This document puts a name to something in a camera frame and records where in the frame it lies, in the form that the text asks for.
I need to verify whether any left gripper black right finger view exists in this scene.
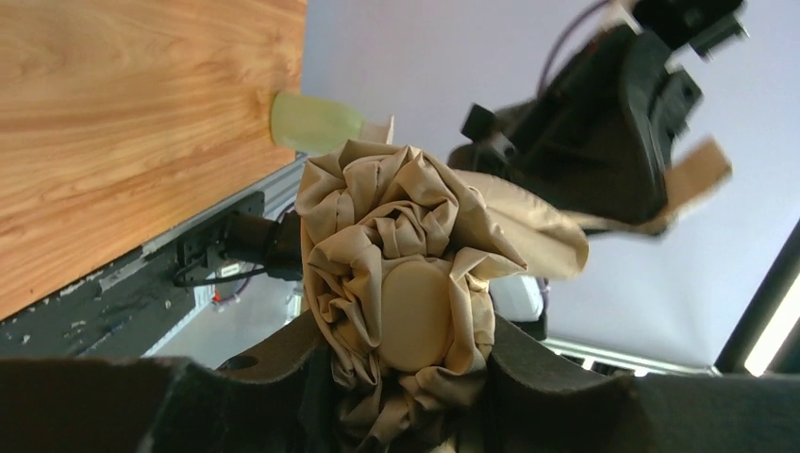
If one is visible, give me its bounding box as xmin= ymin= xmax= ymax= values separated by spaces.
xmin=484 ymin=317 xmax=799 ymax=452

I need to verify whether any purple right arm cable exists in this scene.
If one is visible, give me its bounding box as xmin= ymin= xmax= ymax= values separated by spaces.
xmin=536 ymin=0 xmax=617 ymax=98

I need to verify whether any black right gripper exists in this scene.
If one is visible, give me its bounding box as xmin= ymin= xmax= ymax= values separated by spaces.
xmin=446 ymin=0 xmax=750 ymax=227

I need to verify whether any aluminium frame rail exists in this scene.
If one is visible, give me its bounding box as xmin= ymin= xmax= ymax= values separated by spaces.
xmin=542 ymin=338 xmax=722 ymax=377

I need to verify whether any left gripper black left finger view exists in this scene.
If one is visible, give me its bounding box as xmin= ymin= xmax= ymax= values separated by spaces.
xmin=1 ymin=312 xmax=337 ymax=452

